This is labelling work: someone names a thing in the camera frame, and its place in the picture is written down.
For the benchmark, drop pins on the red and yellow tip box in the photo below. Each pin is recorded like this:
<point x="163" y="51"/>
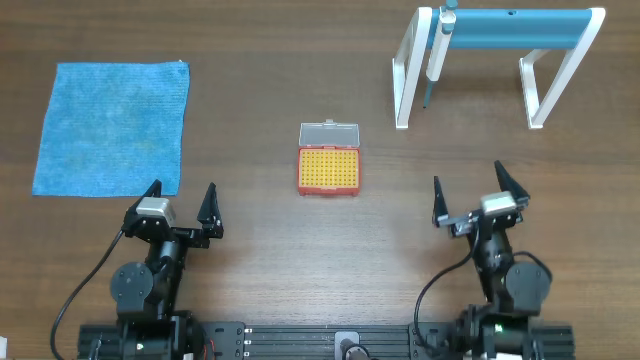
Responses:
<point x="329" y="172"/>

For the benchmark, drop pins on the mounting rail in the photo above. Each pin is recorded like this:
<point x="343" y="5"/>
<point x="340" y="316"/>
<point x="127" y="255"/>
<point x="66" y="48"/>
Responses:
<point x="300" y="342"/>

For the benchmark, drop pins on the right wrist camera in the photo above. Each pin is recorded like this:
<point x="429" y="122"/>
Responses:
<point x="498" y="203"/>

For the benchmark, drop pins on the white pipette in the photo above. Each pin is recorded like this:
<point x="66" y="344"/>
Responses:
<point x="439" y="50"/>

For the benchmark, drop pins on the blue cloth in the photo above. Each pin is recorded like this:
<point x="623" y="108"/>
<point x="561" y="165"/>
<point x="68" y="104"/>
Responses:
<point x="110" y="130"/>

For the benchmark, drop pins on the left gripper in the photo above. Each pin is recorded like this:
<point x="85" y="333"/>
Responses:
<point x="152" y="231"/>

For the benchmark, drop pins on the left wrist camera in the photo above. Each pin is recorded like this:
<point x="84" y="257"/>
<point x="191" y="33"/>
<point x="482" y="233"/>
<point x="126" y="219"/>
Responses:
<point x="156" y="209"/>

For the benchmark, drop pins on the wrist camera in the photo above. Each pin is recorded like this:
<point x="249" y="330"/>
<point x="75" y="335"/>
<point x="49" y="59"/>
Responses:
<point x="498" y="203"/>
<point x="156" y="209"/>

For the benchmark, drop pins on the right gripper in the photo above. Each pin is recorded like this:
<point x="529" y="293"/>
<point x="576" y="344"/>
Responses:
<point x="465" y="222"/>

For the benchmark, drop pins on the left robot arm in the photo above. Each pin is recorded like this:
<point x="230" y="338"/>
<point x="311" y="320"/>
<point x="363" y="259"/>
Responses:
<point x="150" y="280"/>

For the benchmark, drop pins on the white and blue stand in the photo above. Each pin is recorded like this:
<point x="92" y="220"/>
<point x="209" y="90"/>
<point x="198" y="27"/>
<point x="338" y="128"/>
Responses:
<point x="520" y="29"/>

